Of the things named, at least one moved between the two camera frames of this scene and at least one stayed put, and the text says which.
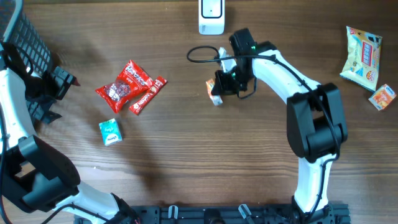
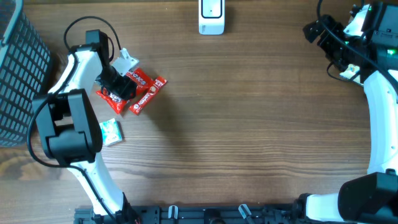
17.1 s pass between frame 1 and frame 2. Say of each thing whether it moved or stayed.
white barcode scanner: stayed
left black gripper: moved
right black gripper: moved
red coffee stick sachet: stayed
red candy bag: stayed
